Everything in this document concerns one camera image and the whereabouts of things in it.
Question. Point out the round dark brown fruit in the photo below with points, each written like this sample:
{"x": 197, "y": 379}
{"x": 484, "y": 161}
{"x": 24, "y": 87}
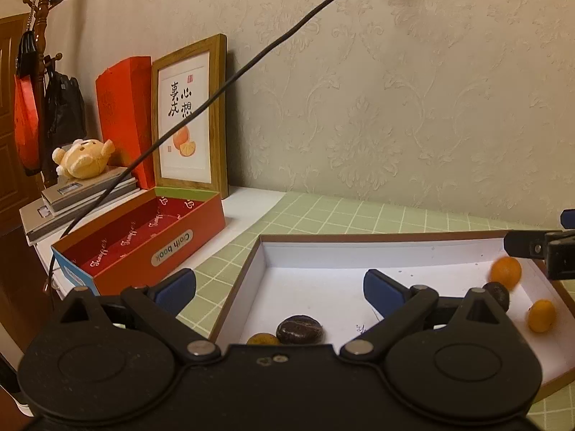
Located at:
{"x": 497, "y": 297}

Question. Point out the small orange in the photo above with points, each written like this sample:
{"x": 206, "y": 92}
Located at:
{"x": 541, "y": 315}
{"x": 505, "y": 271}

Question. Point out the yellow plush toy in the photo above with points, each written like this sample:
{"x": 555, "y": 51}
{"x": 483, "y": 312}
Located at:
{"x": 83, "y": 158}

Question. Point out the small grey book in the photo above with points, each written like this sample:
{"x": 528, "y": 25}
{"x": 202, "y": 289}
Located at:
{"x": 85, "y": 191}

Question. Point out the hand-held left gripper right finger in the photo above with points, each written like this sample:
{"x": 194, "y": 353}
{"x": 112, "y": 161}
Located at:
{"x": 382, "y": 289}

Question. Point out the white cardboard box brown rim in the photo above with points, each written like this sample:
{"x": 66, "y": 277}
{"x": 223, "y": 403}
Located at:
{"x": 323, "y": 287}

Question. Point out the wooden coat rack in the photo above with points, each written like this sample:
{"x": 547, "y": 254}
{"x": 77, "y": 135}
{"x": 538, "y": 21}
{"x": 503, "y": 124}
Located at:
{"x": 40, "y": 13}

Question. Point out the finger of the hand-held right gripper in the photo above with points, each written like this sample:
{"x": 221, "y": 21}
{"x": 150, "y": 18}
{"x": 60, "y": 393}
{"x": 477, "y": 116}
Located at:
{"x": 525, "y": 243}
{"x": 568, "y": 217}

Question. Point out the red paper envelope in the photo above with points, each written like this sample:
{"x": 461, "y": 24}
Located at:
{"x": 123, "y": 107}

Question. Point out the brown wooden door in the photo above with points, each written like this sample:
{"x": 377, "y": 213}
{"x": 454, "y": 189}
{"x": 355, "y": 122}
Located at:
{"x": 9, "y": 152}

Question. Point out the red open box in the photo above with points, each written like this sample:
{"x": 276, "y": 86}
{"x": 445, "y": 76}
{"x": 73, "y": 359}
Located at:
{"x": 134, "y": 242}

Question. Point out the oval dark brown fruit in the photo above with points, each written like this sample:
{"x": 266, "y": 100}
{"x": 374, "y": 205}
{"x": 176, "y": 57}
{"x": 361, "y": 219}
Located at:
{"x": 299, "y": 330}

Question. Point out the red hanging bag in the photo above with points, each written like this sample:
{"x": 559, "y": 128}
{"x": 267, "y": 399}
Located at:
{"x": 27, "y": 119}

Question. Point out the yellow-green round fruit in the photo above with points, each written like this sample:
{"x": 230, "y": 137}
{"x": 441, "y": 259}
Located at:
{"x": 263, "y": 339}

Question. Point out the large black hanging bag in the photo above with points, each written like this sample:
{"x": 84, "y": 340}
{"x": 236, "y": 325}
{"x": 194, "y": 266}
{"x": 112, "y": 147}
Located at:
{"x": 65, "y": 107}

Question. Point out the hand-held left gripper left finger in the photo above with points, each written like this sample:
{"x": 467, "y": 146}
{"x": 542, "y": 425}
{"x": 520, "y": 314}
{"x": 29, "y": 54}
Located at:
{"x": 177, "y": 287}

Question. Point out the small black hanging bag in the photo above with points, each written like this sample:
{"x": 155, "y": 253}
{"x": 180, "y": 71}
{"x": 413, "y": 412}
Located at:
{"x": 26, "y": 51}

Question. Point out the wooden picture frame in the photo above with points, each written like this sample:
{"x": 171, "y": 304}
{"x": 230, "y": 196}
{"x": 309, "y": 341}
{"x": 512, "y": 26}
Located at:
{"x": 188, "y": 112}

